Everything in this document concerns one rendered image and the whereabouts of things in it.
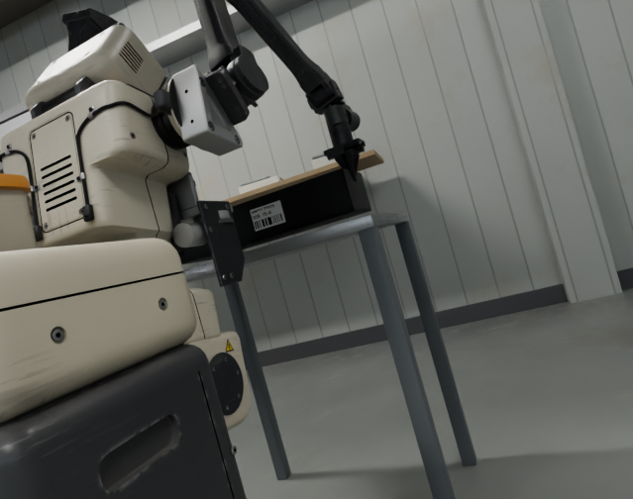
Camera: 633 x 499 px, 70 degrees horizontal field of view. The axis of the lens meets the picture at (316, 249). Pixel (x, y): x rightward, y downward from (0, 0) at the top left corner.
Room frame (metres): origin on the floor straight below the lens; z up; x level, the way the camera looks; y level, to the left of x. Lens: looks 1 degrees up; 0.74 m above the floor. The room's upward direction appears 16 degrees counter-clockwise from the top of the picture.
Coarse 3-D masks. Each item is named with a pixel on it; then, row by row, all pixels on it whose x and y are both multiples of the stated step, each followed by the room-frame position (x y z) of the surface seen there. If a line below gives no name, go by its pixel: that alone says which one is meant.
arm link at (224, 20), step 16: (208, 0) 0.88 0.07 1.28; (224, 0) 0.92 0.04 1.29; (208, 16) 0.87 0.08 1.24; (224, 16) 0.88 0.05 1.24; (208, 32) 0.86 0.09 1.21; (224, 32) 0.86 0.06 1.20; (208, 48) 0.86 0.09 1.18; (224, 48) 0.83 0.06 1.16; (240, 48) 0.82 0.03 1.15; (224, 64) 0.85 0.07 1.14; (240, 64) 0.79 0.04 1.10; (256, 64) 0.84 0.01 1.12; (240, 80) 0.80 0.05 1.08; (256, 80) 0.82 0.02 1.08; (256, 96) 0.83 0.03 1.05
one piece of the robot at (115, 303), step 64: (0, 256) 0.34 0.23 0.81; (64, 256) 0.38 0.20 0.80; (128, 256) 0.44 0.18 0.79; (0, 320) 0.31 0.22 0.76; (64, 320) 0.36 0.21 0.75; (128, 320) 0.42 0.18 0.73; (192, 320) 0.50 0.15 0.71; (0, 384) 0.31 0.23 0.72; (64, 384) 0.35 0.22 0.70; (128, 384) 0.40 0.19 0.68; (192, 384) 0.47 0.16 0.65; (0, 448) 0.31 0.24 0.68; (64, 448) 0.33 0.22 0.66; (128, 448) 0.39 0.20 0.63; (192, 448) 0.45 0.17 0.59
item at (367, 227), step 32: (352, 224) 1.02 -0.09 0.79; (384, 224) 1.10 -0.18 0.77; (256, 256) 1.12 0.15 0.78; (384, 256) 1.02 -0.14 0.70; (416, 256) 1.38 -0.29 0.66; (224, 288) 1.64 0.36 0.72; (384, 288) 1.01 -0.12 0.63; (416, 288) 1.39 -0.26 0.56; (384, 320) 1.01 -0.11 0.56; (256, 352) 1.65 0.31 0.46; (256, 384) 1.64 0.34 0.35; (416, 384) 1.00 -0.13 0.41; (448, 384) 1.39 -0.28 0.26; (416, 416) 1.01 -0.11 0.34; (448, 480) 1.02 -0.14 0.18
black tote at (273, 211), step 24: (288, 192) 1.19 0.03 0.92; (312, 192) 1.16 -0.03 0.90; (336, 192) 1.14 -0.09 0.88; (360, 192) 1.22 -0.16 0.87; (240, 216) 1.25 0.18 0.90; (264, 216) 1.22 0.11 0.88; (288, 216) 1.19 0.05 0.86; (312, 216) 1.17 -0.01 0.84; (336, 216) 1.15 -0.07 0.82; (240, 240) 1.25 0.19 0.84; (264, 240) 1.28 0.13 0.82
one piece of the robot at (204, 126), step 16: (176, 80) 0.70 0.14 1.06; (192, 80) 0.69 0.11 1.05; (176, 96) 0.70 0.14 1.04; (192, 96) 0.69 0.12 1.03; (208, 96) 0.71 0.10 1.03; (192, 112) 0.69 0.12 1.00; (208, 112) 0.69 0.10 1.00; (224, 112) 0.74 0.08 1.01; (192, 128) 0.69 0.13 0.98; (208, 128) 0.68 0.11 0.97; (224, 128) 0.73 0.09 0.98; (192, 144) 0.71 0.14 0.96; (208, 144) 0.72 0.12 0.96; (224, 144) 0.74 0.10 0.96; (240, 144) 0.76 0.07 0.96
